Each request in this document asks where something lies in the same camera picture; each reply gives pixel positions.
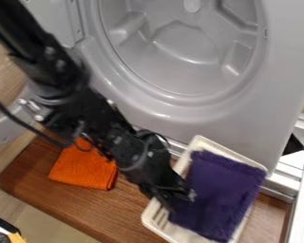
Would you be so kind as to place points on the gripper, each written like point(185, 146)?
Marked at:
point(152, 161)

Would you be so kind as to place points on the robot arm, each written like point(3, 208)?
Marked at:
point(53, 68)

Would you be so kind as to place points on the white tray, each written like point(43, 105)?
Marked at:
point(156, 220)

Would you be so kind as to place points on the purple cloth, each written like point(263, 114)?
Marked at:
point(222, 193)

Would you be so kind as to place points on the orange cloth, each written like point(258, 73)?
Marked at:
point(80, 167)

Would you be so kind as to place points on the grey washing machine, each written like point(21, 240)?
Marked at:
point(226, 104)

